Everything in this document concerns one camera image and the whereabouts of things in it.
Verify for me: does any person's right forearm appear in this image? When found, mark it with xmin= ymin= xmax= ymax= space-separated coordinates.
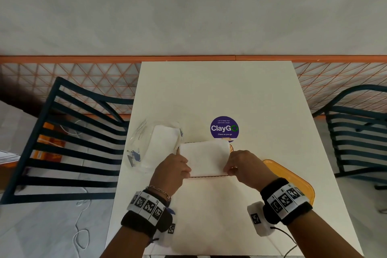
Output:
xmin=285 ymin=209 xmax=363 ymax=258

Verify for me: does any black right camera cable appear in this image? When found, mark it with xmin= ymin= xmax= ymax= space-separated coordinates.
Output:
xmin=270 ymin=226 xmax=298 ymax=258

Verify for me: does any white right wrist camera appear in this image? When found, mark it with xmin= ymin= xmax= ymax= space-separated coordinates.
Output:
xmin=247 ymin=201 xmax=274 ymax=237

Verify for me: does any clear cat print tissue wrapper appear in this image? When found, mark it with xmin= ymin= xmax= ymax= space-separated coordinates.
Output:
xmin=125 ymin=119 xmax=185 ymax=174

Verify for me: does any dark green slatted chair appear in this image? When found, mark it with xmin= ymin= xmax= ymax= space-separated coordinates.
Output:
xmin=0 ymin=76 xmax=135 ymax=206
xmin=312 ymin=85 xmax=387 ymax=189

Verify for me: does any person's right hand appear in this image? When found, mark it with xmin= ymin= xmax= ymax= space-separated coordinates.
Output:
xmin=225 ymin=150 xmax=278 ymax=192

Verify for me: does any purple round sticker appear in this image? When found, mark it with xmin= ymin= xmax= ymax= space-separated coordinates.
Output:
xmin=210 ymin=115 xmax=239 ymax=140

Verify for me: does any orange mesh fence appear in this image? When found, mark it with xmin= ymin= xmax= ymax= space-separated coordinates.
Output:
xmin=0 ymin=55 xmax=387 ymax=119

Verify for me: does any person's left hand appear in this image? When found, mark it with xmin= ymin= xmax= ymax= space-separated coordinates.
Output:
xmin=149 ymin=153 xmax=193 ymax=197

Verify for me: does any black right wristband with markers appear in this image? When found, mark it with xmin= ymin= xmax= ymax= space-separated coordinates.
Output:
xmin=260 ymin=177 xmax=314 ymax=226

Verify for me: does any orange ribbed plastic box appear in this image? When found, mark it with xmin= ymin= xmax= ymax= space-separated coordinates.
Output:
xmin=175 ymin=141 xmax=235 ymax=179

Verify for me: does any orange plastic lid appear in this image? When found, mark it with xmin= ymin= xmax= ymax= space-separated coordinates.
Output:
xmin=261 ymin=159 xmax=316 ymax=207

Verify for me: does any silver chain bracelet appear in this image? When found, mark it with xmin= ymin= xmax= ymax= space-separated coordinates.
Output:
xmin=146 ymin=185 xmax=171 ymax=202

